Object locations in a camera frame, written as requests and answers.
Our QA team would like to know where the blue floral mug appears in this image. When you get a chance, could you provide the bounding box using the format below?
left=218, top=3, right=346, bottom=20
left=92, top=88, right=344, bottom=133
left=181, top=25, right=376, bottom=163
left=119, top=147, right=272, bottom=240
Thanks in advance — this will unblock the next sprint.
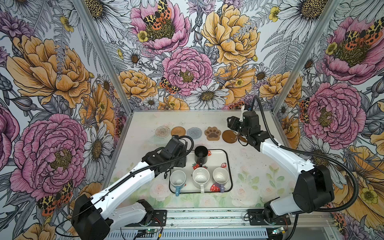
left=170, top=170, right=187, bottom=197

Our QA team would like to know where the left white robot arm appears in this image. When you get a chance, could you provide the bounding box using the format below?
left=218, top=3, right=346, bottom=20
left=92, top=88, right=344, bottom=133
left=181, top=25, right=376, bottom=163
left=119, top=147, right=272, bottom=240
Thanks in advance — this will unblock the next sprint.
left=71, top=136, right=194, bottom=240

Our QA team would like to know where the white lilac handled mug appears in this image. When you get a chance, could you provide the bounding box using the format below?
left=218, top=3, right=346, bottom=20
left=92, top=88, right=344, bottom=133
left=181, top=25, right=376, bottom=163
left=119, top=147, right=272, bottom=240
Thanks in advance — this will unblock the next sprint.
left=211, top=167, right=230, bottom=193

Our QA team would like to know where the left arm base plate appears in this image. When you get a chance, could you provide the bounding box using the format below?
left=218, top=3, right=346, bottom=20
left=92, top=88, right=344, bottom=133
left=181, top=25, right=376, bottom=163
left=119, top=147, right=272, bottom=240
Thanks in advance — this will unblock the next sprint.
left=142, top=210, right=168, bottom=227

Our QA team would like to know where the white speckled mug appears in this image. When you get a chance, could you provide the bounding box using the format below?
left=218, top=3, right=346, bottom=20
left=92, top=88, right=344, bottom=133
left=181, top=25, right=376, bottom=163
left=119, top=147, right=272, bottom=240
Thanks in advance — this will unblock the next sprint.
left=192, top=167, right=210, bottom=194

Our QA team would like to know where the aluminium front rail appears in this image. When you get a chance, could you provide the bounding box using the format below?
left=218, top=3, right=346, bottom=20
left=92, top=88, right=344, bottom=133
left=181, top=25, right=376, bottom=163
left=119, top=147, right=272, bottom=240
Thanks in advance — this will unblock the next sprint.
left=98, top=206, right=337, bottom=230

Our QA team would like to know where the left aluminium corner post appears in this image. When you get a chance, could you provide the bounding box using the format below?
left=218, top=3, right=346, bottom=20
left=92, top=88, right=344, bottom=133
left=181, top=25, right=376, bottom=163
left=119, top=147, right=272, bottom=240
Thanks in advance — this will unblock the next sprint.
left=74, top=1, right=133, bottom=117

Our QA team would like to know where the black mug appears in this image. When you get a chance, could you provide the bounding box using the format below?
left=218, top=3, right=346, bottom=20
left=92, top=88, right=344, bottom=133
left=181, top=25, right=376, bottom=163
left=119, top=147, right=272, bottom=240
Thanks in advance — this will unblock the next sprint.
left=194, top=146, right=209, bottom=167

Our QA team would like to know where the plain brown wooden round coaster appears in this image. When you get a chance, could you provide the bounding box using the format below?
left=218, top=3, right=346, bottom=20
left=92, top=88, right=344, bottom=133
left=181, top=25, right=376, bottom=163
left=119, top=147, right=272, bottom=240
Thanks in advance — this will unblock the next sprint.
left=238, top=136, right=248, bottom=143

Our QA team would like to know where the cork paw print coaster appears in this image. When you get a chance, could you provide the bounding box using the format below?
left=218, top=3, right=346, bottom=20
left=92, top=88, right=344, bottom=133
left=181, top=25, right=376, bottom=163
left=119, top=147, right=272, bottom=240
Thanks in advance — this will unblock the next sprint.
left=204, top=127, right=222, bottom=141

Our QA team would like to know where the grey-blue woven round coaster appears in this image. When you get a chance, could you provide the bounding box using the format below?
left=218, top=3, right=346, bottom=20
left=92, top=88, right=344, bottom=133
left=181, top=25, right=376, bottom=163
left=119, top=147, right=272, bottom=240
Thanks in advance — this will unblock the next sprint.
left=187, top=127, right=203, bottom=140

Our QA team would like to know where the white strawberry serving tray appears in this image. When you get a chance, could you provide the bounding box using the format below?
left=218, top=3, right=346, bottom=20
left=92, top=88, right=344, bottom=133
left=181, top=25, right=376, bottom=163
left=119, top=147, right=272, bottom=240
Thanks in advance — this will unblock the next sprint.
left=169, top=149, right=233, bottom=195

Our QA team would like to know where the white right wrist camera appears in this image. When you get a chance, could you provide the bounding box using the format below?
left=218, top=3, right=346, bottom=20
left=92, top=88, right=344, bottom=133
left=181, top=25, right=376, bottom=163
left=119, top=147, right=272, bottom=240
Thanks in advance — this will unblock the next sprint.
left=240, top=105, right=246, bottom=122

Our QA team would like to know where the scratched brown wooden round coaster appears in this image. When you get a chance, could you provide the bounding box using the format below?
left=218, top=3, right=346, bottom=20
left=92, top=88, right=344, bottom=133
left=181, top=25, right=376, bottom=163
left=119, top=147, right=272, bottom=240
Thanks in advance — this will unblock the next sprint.
left=222, top=130, right=238, bottom=144

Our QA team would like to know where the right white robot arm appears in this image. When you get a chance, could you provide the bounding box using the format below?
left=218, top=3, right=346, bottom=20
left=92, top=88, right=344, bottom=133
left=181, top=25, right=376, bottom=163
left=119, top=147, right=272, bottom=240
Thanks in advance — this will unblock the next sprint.
left=227, top=111, right=335, bottom=224

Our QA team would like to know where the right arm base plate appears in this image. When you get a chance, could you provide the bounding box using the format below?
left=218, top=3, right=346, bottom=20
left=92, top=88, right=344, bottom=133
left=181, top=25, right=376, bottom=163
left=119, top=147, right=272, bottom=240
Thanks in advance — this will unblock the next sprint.
left=244, top=209, right=291, bottom=226

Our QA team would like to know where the multicolour woven round coaster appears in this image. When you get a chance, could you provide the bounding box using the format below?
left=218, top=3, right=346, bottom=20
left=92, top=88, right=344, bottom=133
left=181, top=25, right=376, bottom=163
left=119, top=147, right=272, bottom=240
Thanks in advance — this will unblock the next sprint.
left=155, top=126, right=171, bottom=139

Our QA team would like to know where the right aluminium corner post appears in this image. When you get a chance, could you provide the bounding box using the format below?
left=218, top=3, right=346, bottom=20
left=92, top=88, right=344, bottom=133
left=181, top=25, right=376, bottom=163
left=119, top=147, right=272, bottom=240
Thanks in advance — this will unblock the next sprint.
left=272, top=1, right=340, bottom=114

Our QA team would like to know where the rattan wicker round coaster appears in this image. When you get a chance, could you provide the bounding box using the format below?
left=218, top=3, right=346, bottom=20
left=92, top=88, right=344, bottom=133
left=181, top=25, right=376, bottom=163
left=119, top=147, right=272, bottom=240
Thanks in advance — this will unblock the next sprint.
left=171, top=126, right=186, bottom=136

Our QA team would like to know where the aluminium corner post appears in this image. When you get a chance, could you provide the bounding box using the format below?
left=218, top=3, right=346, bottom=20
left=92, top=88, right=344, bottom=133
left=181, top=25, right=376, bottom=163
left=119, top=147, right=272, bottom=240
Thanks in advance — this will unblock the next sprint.
left=74, top=1, right=133, bottom=117
left=272, top=1, right=340, bottom=114

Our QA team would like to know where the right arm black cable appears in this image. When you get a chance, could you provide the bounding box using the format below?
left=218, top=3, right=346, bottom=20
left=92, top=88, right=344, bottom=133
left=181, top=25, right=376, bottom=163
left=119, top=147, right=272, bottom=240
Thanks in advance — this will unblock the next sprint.
left=250, top=95, right=360, bottom=240

